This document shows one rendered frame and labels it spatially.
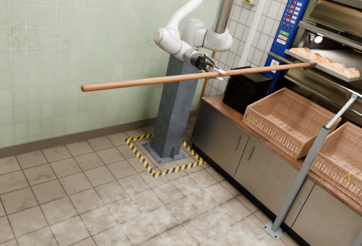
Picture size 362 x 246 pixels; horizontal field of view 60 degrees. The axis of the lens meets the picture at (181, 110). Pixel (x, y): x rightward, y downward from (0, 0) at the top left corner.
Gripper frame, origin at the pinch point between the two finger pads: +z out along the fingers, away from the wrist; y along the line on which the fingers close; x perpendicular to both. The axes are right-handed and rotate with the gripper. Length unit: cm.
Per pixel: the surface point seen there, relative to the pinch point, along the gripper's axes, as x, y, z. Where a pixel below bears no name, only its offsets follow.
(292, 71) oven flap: -125, 20, -26
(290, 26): -122, -15, -42
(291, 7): -122, -29, -48
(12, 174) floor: 83, 120, -95
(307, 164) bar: -66, 53, 42
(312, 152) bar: -66, 43, 41
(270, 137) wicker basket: -76, 58, 4
